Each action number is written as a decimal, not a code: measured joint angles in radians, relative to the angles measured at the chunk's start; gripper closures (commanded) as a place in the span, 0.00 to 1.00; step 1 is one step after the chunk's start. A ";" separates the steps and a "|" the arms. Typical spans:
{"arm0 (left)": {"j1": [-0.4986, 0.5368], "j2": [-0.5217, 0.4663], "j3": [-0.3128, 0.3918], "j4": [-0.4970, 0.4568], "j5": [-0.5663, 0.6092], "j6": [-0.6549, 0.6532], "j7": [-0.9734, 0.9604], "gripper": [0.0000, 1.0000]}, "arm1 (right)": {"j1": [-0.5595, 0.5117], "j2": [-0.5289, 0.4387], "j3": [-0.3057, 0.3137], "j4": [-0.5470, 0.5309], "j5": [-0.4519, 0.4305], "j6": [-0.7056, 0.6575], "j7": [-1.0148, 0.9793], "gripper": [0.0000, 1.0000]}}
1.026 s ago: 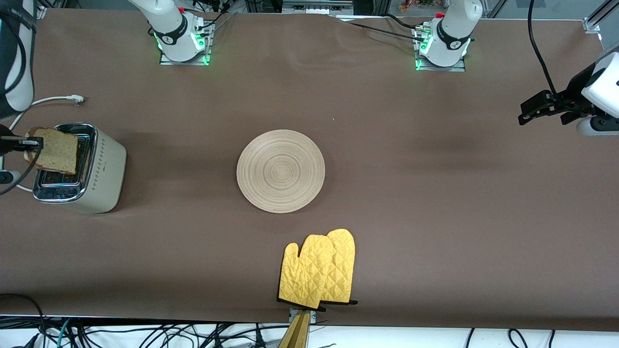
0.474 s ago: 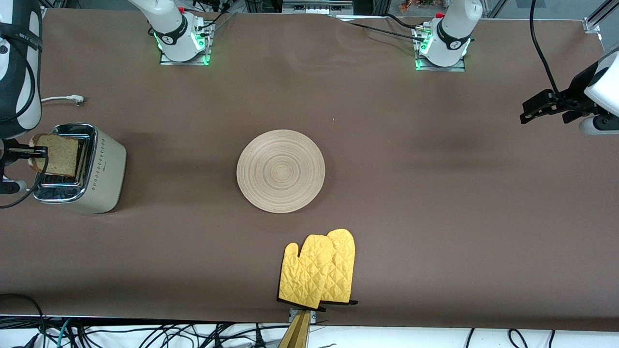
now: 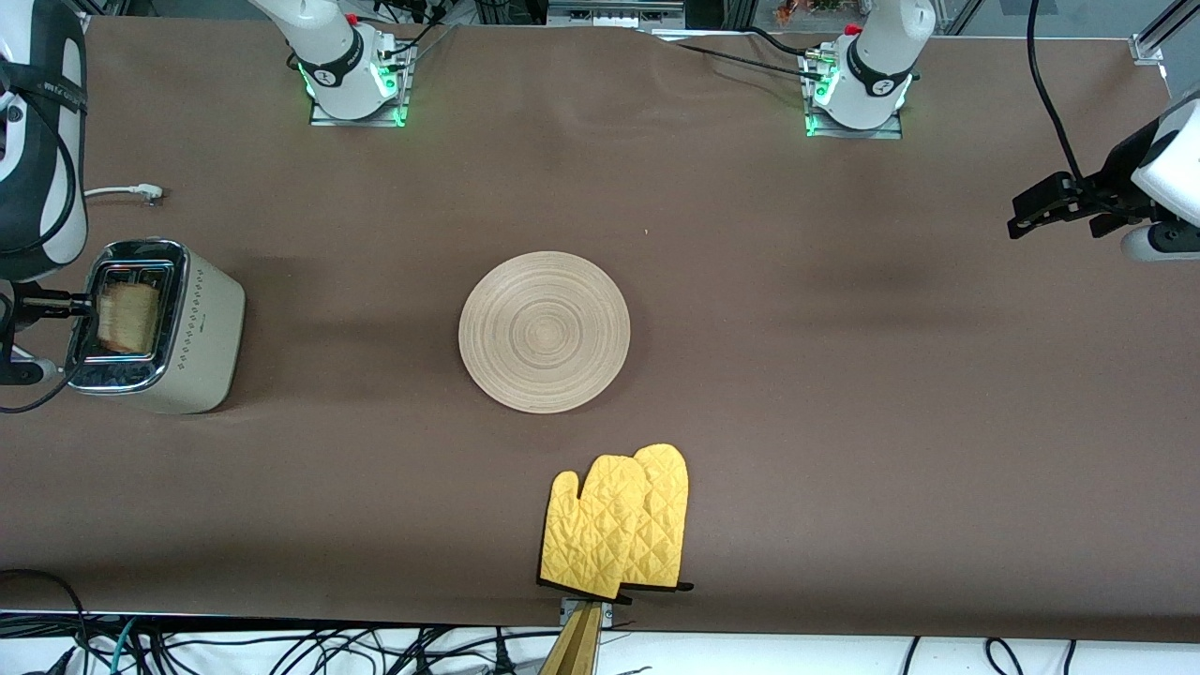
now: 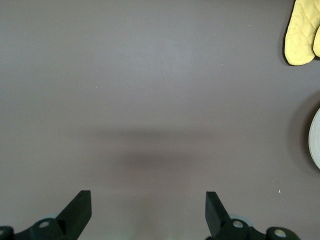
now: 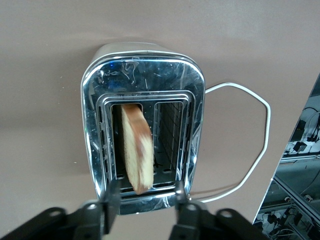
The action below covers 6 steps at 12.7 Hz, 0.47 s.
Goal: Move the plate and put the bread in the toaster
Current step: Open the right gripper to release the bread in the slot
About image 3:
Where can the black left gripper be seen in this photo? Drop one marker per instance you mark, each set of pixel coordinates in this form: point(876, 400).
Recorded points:
point(1117, 174)

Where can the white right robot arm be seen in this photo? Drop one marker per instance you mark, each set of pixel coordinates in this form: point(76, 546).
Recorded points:
point(319, 37)

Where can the wooden stick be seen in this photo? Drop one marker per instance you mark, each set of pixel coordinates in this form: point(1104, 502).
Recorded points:
point(574, 652)

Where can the aluminium corner bracket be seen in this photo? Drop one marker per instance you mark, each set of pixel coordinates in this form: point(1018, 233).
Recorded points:
point(1147, 49)

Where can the cream and chrome toaster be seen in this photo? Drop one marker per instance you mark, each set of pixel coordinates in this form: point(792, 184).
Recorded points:
point(202, 328)

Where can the small metal bracket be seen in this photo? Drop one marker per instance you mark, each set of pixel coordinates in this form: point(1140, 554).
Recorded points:
point(607, 614)

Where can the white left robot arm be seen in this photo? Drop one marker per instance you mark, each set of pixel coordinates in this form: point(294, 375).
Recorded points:
point(881, 47)

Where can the bread slice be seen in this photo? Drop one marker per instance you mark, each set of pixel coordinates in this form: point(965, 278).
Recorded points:
point(131, 319)

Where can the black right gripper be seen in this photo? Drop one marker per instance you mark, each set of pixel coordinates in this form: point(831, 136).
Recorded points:
point(7, 323)

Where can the brown table cloth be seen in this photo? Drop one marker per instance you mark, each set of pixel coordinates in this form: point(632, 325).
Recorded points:
point(750, 187)

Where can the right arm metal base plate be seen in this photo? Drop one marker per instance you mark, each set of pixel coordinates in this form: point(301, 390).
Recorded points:
point(361, 120)

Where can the round wooden plate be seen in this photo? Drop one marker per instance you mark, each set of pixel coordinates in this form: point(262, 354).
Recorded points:
point(544, 333)

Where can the yellow quilted oven mitt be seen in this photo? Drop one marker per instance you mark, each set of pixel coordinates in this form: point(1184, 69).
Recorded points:
point(595, 534)
point(667, 506)

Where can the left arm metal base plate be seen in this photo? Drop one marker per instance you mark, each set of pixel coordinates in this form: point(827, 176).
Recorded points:
point(862, 133)

